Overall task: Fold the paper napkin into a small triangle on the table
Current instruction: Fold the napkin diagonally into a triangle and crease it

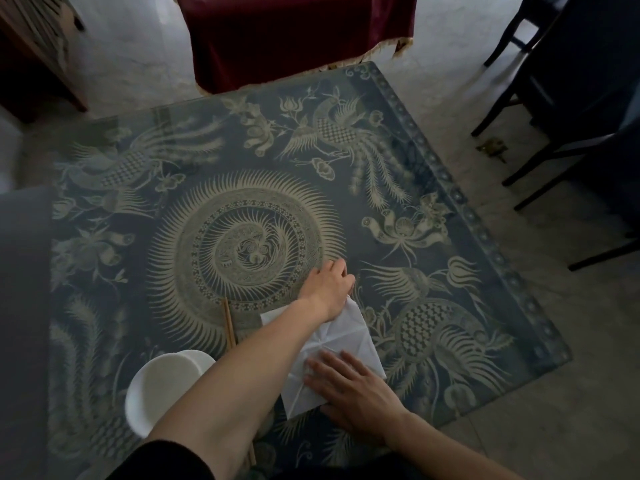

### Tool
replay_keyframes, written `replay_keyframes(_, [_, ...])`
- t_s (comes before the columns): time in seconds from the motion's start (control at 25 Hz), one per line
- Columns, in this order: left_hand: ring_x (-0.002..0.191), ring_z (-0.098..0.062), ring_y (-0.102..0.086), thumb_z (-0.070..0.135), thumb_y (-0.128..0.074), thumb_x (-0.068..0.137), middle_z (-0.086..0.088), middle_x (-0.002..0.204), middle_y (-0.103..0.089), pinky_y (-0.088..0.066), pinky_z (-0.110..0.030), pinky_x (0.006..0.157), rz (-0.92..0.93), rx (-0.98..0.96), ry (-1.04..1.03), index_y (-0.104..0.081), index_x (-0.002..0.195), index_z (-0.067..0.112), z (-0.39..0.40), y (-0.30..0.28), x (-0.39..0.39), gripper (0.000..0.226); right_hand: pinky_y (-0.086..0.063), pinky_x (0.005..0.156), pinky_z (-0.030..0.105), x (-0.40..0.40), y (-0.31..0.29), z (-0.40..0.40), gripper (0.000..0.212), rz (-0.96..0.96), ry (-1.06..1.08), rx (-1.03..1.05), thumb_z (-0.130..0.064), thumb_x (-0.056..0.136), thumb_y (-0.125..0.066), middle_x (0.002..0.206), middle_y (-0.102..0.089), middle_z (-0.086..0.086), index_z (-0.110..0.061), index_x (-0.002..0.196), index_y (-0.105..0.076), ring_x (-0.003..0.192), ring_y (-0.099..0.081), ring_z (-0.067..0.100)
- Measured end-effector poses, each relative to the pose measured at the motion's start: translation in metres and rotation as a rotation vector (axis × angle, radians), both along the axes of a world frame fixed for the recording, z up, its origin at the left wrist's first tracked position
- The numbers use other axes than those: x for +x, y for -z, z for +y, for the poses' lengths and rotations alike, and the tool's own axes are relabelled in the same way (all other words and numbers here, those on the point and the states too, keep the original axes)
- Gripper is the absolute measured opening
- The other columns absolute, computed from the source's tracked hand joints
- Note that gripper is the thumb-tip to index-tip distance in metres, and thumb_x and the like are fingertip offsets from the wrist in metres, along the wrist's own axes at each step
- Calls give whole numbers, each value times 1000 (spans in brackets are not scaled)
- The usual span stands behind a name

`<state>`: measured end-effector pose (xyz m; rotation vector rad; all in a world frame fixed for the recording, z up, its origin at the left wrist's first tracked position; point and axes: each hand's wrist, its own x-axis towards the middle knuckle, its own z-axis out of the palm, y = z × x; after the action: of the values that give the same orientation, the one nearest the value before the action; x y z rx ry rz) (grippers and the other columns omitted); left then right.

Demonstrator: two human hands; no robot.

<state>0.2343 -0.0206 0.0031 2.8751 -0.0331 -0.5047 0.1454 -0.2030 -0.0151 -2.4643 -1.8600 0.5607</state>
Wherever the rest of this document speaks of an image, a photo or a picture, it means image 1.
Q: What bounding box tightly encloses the black wooden chair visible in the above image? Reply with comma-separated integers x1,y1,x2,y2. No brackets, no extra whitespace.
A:
501,90,640,273
470,0,640,141
482,0,574,68

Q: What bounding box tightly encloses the person's right hand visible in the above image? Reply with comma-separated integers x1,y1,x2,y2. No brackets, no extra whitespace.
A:
303,350,410,446

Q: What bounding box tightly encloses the brown wooden cabinet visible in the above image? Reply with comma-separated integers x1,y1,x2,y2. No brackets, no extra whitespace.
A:
0,0,91,124

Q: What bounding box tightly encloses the black sleeve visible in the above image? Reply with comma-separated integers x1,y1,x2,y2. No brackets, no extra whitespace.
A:
106,439,217,480

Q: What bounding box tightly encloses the person's left hand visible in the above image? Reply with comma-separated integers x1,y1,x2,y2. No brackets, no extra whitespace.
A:
300,259,357,321

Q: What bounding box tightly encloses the white bowl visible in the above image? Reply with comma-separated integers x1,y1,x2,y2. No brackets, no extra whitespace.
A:
124,349,217,440

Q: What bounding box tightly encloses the person's left forearm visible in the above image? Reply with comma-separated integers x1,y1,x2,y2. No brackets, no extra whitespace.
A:
145,297,328,480

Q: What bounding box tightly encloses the dark red velvet table cover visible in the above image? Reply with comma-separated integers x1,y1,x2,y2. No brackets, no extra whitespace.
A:
172,0,419,95

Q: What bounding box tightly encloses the small scrap of litter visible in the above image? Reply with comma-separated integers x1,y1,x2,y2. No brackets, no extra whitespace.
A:
475,138,509,163

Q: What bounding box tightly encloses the person's right forearm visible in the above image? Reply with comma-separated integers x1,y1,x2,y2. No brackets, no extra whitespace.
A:
384,411,523,480

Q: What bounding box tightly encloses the wooden chopstick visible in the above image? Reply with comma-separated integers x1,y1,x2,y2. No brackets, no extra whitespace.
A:
224,297,257,468
220,299,257,468

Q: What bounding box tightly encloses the white paper napkin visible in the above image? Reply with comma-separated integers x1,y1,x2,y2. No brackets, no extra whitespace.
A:
260,295,388,421

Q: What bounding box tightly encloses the blue patterned tablecloth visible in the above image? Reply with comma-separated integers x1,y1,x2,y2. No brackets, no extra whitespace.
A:
46,62,574,480

